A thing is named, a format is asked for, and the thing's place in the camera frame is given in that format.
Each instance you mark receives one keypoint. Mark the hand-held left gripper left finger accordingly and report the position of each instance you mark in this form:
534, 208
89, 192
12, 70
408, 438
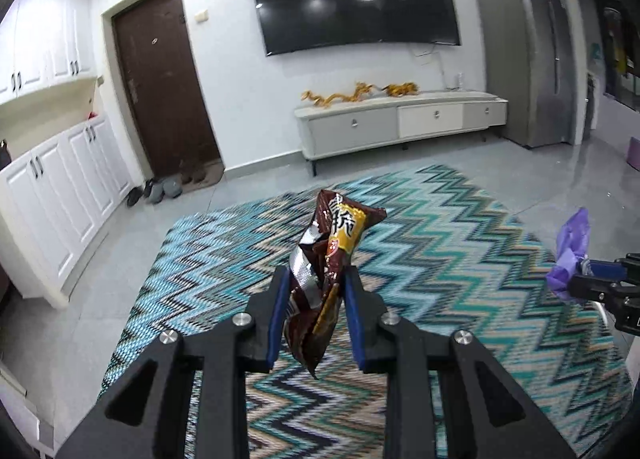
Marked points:
277, 319

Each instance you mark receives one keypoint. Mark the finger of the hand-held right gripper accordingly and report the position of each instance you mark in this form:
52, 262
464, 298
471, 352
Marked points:
595, 286
600, 267

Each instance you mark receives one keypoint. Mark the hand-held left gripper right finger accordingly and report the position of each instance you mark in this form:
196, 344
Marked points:
352, 324

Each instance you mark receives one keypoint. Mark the purple wrapper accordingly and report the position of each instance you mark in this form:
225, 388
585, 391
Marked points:
570, 249

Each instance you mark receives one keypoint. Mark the brown snack wrapper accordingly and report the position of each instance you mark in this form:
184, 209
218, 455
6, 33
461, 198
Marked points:
340, 229

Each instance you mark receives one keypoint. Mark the zigzag patterned rug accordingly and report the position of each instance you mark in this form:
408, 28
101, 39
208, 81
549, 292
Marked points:
440, 259

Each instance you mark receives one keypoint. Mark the shoes by door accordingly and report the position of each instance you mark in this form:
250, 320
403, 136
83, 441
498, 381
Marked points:
215, 173

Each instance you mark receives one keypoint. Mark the brown shoe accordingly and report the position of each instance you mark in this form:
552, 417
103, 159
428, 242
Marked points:
199, 175
186, 177

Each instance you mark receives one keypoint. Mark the grey slipper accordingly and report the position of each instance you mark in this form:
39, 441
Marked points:
173, 187
157, 194

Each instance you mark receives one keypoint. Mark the black shoe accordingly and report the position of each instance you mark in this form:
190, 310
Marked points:
134, 197
148, 186

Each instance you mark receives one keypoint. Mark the white grey television stand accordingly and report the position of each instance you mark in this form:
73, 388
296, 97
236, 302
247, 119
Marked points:
350, 126

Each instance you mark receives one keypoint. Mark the silver refrigerator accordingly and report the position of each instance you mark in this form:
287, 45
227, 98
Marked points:
520, 59

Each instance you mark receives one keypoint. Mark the large golden dragon ornament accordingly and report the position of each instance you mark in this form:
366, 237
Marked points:
340, 96

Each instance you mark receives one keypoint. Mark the white router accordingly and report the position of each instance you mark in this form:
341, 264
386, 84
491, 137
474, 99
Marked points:
459, 81

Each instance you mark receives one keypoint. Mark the small golden ornament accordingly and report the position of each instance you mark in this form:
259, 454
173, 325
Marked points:
400, 89

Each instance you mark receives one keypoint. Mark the dark brown entrance door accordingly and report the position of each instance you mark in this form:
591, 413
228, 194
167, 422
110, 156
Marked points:
165, 89

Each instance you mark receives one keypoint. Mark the black bag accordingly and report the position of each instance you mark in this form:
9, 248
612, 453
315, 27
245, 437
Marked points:
4, 154

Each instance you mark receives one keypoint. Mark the white wall cabinet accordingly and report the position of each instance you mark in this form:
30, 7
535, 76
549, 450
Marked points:
55, 204

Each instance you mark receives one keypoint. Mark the white wall light switch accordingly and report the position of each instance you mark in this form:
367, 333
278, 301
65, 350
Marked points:
201, 16

